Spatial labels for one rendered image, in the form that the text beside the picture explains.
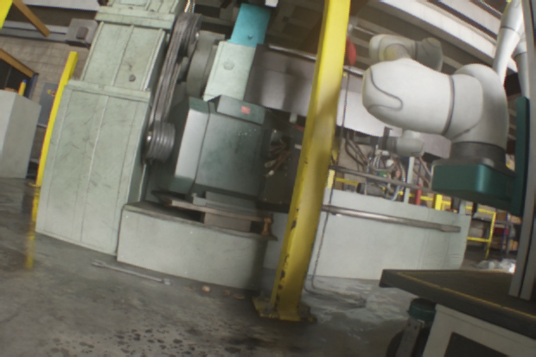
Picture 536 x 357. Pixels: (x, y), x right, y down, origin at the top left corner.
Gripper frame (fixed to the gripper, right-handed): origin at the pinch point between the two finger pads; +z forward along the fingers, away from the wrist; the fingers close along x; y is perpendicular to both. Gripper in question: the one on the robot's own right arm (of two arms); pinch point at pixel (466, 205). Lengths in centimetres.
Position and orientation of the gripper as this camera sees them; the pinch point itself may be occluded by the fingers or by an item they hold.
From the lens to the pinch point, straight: 132.0
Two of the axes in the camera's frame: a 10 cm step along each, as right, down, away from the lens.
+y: 3.4, -0.2, -9.4
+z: -1.9, 9.8, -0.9
